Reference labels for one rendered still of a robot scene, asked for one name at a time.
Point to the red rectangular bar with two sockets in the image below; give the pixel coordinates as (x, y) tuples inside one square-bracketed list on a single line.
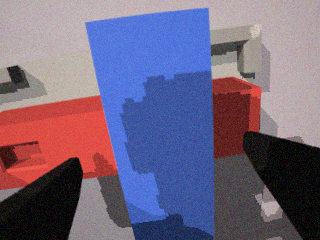
[(36, 139)]

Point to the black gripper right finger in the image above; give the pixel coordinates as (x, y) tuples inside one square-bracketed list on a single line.
[(291, 172)]

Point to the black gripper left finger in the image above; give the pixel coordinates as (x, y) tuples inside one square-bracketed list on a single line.
[(45, 208)]

